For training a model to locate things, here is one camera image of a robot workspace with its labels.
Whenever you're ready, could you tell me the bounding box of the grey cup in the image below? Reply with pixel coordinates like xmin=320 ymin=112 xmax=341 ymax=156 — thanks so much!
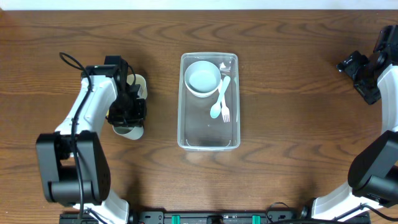
xmin=113 ymin=126 xmax=144 ymax=140

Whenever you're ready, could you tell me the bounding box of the white bowl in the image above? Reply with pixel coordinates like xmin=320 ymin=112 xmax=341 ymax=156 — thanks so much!
xmin=188 ymin=88 xmax=216 ymax=98

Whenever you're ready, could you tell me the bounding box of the grey bowl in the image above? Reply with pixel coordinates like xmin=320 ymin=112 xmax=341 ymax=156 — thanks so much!
xmin=184 ymin=61 xmax=221 ymax=93

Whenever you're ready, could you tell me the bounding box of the mint green spoon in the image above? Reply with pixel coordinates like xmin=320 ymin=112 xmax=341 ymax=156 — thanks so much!
xmin=210 ymin=76 xmax=231 ymax=119

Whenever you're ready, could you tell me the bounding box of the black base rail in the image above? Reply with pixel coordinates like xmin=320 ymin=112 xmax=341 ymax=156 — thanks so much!
xmin=59 ymin=210 xmax=371 ymax=224

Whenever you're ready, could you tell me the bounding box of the left black cable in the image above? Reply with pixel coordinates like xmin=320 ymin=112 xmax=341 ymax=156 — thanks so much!
xmin=58 ymin=52 xmax=94 ymax=224

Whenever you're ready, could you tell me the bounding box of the white cup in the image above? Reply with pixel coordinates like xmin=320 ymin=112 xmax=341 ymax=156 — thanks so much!
xmin=127 ymin=74 xmax=147 ymax=100

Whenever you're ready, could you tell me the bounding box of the clear plastic container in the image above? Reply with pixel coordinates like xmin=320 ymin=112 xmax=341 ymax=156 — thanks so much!
xmin=177 ymin=52 xmax=241 ymax=151

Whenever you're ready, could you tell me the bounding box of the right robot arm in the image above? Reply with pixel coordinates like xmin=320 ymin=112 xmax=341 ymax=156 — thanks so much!
xmin=301 ymin=25 xmax=397 ymax=223

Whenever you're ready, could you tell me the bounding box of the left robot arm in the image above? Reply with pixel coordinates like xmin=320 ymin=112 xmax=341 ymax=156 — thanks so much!
xmin=36 ymin=60 xmax=146 ymax=223

